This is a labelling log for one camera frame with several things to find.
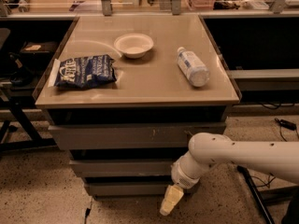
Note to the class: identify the grey top drawer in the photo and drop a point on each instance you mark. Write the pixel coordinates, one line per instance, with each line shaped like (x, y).
(138, 135)

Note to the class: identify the white paper bowl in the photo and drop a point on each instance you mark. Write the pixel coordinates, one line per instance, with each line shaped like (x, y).
(133, 46)

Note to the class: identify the grey drawer cabinet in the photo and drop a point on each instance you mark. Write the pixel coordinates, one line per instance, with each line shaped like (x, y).
(150, 89)

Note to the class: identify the black bag on shelf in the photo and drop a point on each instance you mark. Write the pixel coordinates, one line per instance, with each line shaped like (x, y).
(32, 59)

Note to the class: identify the black power adapter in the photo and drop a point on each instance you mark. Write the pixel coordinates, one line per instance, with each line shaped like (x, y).
(286, 124)

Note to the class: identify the black stand leg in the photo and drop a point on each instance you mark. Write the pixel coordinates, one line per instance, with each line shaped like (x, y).
(256, 195)

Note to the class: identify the blue chip bag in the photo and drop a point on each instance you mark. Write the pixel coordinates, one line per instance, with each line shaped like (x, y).
(82, 72)

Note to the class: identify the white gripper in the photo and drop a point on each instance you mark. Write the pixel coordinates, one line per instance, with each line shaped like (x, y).
(183, 177)

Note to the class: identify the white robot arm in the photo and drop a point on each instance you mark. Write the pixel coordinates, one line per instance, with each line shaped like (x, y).
(207, 150)

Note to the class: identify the grey bottom drawer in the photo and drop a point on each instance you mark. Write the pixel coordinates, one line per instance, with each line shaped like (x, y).
(126, 188)

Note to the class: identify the grey drawer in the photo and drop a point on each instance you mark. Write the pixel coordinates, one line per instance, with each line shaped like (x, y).
(138, 135)
(126, 188)
(114, 168)

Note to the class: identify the clear plastic water bottle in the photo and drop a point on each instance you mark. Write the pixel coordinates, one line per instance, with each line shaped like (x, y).
(192, 67)

